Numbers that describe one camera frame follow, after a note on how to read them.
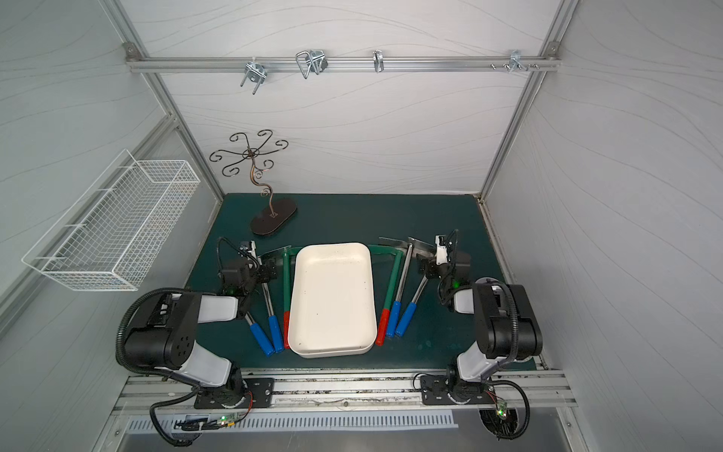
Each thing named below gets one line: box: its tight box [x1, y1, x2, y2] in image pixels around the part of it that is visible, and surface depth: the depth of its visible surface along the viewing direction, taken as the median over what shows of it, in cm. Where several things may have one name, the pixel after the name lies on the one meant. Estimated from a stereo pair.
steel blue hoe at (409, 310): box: [395, 274, 430, 339], surface depth 88 cm
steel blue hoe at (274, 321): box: [261, 281, 284, 354], surface depth 86 cm
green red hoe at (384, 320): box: [368, 244, 404, 347], surface depth 93 cm
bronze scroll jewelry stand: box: [208, 129, 298, 236], surface depth 97 cm
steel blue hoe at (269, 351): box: [244, 310, 275, 357], surface depth 84 cm
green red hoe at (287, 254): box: [282, 245, 303, 350], surface depth 95 cm
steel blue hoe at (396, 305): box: [378, 236, 415, 339], surface depth 90 cm
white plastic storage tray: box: [288, 242, 378, 359], surface depth 92 cm
